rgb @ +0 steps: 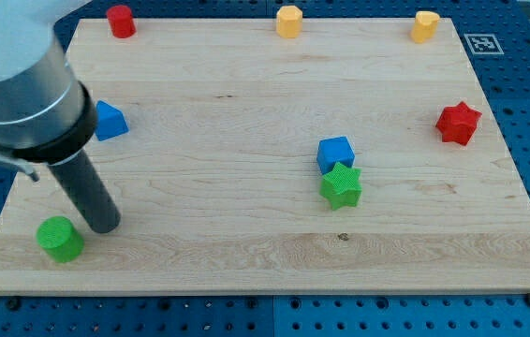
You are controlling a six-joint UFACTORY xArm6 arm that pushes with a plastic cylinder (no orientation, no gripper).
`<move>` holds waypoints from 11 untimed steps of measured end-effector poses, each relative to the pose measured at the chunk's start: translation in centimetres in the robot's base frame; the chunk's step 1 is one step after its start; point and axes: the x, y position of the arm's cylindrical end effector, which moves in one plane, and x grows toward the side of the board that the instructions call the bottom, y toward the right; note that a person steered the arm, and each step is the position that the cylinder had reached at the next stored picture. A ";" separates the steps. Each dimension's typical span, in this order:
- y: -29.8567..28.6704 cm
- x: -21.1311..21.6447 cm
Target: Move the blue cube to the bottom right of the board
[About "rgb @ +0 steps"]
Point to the blue cube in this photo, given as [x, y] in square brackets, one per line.
[332, 151]

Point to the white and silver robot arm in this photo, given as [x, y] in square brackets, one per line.
[46, 114]

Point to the wooden board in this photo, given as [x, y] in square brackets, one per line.
[217, 178]

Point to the green star block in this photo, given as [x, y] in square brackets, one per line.
[341, 186]

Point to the yellow hexagon block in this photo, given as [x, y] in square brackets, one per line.
[288, 21]

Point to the blue triangular prism block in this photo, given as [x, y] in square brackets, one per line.
[110, 123]

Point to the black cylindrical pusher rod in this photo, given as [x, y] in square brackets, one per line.
[79, 179]

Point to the red star block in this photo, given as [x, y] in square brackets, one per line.
[458, 123]

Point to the red cylinder block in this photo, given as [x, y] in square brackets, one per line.
[121, 20]

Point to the green cylinder block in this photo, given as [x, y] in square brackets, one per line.
[59, 239]

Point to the white fiducial marker tag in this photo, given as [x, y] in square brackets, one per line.
[483, 44]

